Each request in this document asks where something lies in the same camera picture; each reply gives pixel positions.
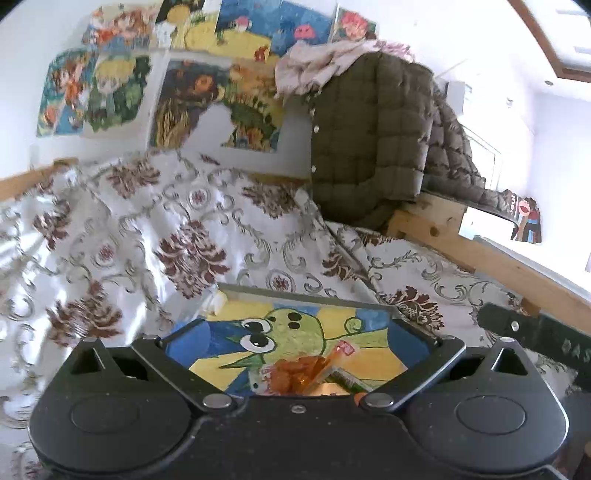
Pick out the olive quilted down jacket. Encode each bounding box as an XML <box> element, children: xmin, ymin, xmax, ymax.
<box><xmin>310</xmin><ymin>52</ymin><xmax>513</xmax><ymax>230</ymax></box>

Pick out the moon night poster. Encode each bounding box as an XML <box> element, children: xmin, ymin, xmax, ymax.
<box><xmin>150</xmin><ymin>0</ymin><xmax>205</xmax><ymax>49</ymax></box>

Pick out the flying girl poster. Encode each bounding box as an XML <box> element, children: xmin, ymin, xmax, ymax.
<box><xmin>82</xmin><ymin>3</ymin><xmax>160</xmax><ymax>52</ymax></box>

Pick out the green white snack stick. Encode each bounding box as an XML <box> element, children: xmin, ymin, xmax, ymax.
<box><xmin>328</xmin><ymin>368</ymin><xmax>372</xmax><ymax>394</ymax></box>

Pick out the grey box with painted bottom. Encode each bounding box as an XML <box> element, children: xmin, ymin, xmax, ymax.
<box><xmin>170</xmin><ymin>281</ymin><xmax>440</xmax><ymax>399</ymax></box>

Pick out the anime girl poster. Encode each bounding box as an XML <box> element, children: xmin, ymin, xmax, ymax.
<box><xmin>36</xmin><ymin>49</ymin><xmax>98</xmax><ymax>138</ymax></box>

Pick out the swirly sun painting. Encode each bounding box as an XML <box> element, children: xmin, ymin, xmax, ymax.
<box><xmin>148</xmin><ymin>60</ymin><xmax>229</xmax><ymax>149</ymax></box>

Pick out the pink crumpled cloth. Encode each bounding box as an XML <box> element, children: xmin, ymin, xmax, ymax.
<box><xmin>274</xmin><ymin>40</ymin><xmax>415</xmax><ymax>99</ymax></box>

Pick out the colourful patterned bag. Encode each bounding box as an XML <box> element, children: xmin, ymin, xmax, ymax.
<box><xmin>502</xmin><ymin>190</ymin><xmax>542</xmax><ymax>244</ymax></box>

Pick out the floral patterned bedspread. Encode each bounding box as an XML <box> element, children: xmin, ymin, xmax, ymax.
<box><xmin>0</xmin><ymin>149</ymin><xmax>591</xmax><ymax>480</ymax></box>

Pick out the wooden bed frame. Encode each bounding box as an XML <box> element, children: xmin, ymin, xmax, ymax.
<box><xmin>0</xmin><ymin>156</ymin><xmax>591</xmax><ymax>324</ymax></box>

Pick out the yellow blue fish painting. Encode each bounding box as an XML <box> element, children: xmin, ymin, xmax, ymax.
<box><xmin>169</xmin><ymin>0</ymin><xmax>336</xmax><ymax>63</ymax></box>

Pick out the gold foil snack pack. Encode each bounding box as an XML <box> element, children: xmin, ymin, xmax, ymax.
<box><xmin>308</xmin><ymin>382</ymin><xmax>349</xmax><ymax>396</ymax></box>

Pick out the blond boy poster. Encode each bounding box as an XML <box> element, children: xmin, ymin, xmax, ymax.
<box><xmin>82</xmin><ymin>53</ymin><xmax>152</xmax><ymax>140</ymax></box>

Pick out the red haired face poster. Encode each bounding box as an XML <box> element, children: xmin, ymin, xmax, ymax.
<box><xmin>329</xmin><ymin>6</ymin><xmax>378</xmax><ymax>42</ymax></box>

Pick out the landscape flower painting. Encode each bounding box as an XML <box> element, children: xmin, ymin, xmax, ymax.
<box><xmin>222</xmin><ymin>59</ymin><xmax>283</xmax><ymax>153</ymax></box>

